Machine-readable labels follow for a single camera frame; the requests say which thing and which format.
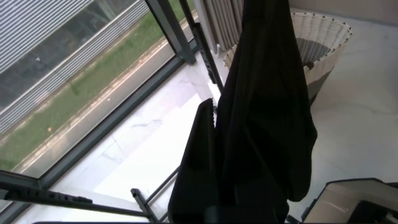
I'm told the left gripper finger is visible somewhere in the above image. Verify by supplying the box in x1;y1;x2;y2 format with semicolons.
167;98;220;223

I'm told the black garment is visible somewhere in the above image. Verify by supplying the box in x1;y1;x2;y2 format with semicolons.
213;0;319;224

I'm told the black clothes rack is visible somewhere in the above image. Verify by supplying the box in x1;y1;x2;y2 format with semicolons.
0;0;225;224

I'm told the white laundry basket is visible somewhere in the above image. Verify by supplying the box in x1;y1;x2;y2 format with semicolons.
223;11;354;107

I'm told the beige curtain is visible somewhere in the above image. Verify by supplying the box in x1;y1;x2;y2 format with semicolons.
193;0;245;55

